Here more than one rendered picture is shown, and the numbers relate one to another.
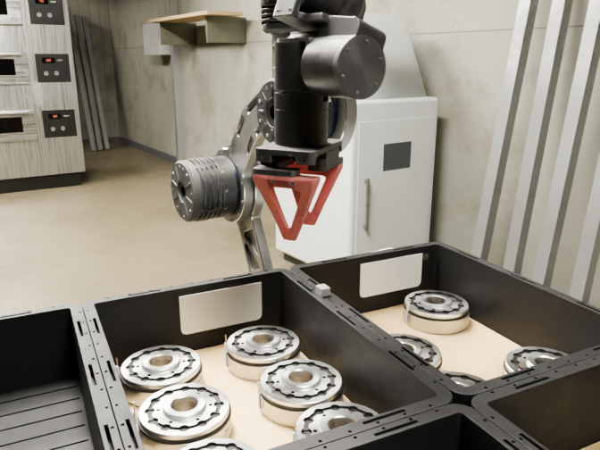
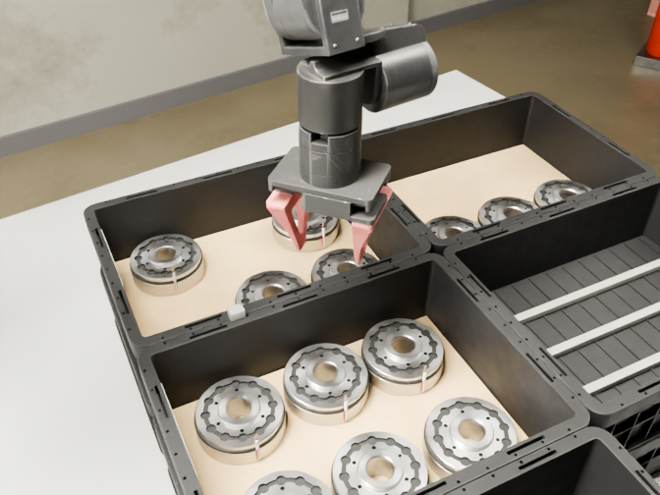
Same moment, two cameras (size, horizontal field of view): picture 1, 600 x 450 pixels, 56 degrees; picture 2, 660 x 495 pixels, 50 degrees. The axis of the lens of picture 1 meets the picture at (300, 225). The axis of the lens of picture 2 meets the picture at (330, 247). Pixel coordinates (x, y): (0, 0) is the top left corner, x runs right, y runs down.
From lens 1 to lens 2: 0.87 m
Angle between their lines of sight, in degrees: 80
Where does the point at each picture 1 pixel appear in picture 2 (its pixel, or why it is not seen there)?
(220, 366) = (247, 471)
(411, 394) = (404, 282)
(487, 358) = (255, 251)
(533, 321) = (243, 199)
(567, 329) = not seen: hidden behind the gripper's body
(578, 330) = not seen: hidden behind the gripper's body
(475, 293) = (168, 221)
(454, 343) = (223, 267)
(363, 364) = (341, 311)
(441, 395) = (433, 257)
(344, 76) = (432, 82)
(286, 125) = (357, 160)
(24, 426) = not seen: outside the picture
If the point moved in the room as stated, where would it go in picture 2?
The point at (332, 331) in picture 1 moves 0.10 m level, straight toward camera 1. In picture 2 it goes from (285, 326) to (368, 329)
